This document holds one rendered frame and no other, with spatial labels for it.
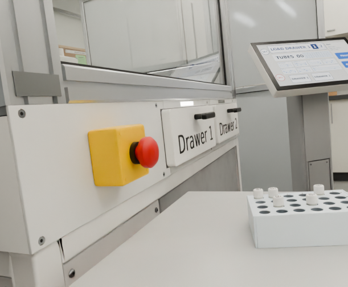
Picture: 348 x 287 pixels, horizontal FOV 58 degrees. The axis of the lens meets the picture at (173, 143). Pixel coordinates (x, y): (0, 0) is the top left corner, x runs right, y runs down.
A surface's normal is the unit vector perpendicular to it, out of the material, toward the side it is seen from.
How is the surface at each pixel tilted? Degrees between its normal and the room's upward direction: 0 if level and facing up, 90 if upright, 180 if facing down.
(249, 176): 90
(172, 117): 90
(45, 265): 90
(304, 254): 0
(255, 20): 90
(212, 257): 0
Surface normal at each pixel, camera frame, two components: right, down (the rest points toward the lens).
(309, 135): 0.22, 0.07
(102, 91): 0.92, -0.06
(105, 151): -0.39, 0.14
